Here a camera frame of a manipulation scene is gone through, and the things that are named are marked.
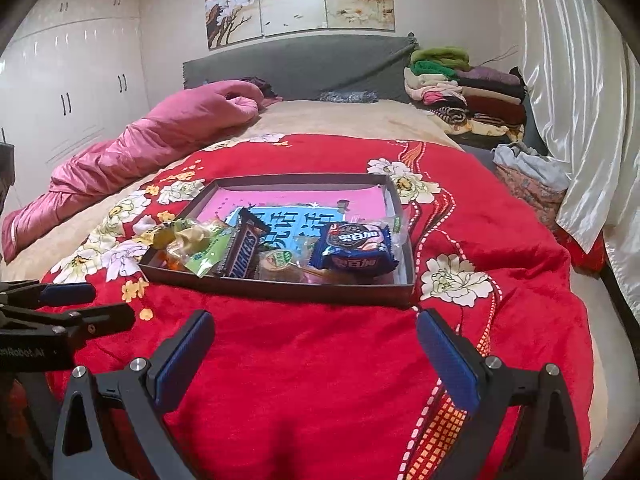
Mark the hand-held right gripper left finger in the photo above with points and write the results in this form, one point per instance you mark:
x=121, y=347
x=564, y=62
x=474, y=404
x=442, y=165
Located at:
x=182, y=360

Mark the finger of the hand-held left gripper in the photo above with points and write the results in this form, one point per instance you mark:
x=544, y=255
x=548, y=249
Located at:
x=65, y=293
x=100, y=317

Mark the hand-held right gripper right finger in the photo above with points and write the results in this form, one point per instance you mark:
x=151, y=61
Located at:
x=447, y=362

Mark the green snack packet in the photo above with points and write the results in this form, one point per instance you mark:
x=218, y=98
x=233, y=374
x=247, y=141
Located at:
x=205, y=257

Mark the green yellow candy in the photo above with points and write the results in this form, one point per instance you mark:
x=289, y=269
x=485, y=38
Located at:
x=172, y=235

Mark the brown chocolate bar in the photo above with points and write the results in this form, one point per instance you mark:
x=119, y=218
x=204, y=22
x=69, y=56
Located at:
x=240, y=252

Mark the dark shallow cardboard box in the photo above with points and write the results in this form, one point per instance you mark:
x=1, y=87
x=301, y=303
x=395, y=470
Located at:
x=300, y=294

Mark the clear pastry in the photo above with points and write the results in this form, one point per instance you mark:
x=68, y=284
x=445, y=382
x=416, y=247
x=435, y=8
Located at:
x=277, y=260

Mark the clear red candy packet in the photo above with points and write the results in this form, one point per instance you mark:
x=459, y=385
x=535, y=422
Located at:
x=395, y=227

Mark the blue cookie packet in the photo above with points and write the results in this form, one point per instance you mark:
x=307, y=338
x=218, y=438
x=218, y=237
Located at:
x=355, y=250

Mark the red floral blanket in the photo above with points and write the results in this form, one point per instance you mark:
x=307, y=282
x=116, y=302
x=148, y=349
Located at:
x=310, y=360

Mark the pink quilt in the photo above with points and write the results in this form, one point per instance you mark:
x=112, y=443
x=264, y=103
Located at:
x=150, y=145

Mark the crumpled cloth pile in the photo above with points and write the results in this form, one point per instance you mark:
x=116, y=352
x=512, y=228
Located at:
x=530, y=170

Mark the white wardrobe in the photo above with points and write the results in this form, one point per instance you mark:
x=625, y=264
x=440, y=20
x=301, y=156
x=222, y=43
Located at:
x=75, y=75

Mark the beige bed sheet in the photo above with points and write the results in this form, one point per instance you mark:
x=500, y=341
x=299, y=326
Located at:
x=350, y=117

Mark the stack of folded clothes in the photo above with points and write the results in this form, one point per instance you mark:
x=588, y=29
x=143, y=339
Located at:
x=480, y=100

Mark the dark cloth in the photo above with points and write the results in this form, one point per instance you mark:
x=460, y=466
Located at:
x=260, y=87

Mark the patterned pillow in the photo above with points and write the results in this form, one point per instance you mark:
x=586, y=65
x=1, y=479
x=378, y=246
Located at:
x=347, y=96

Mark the white satin curtain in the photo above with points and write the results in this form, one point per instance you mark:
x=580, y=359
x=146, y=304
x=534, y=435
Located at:
x=575, y=85

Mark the grey headboard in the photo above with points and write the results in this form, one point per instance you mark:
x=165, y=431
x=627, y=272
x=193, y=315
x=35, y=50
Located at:
x=300, y=67

